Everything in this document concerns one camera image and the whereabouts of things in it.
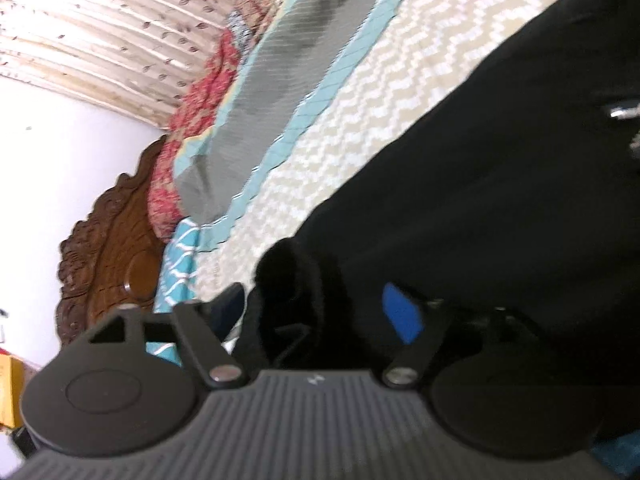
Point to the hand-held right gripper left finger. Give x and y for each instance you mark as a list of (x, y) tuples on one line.
[(226, 307)]

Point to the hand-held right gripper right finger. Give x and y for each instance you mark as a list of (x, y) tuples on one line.
[(400, 310)]

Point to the black pants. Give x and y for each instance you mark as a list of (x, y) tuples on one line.
[(475, 185)]

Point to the teal lattice bed sheet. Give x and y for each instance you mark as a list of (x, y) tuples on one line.
[(182, 260)]

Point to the carved wooden headboard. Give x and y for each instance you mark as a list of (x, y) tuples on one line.
[(112, 255)]

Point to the red floral patchwork quilt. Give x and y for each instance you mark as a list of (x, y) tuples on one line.
[(200, 110)]

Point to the zigzag patterned bedspread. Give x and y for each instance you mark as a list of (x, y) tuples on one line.
[(320, 125)]

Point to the yellow box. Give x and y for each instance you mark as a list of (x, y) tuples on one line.
[(9, 390)]

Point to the leaf print curtain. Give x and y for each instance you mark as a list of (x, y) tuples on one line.
[(110, 20)]

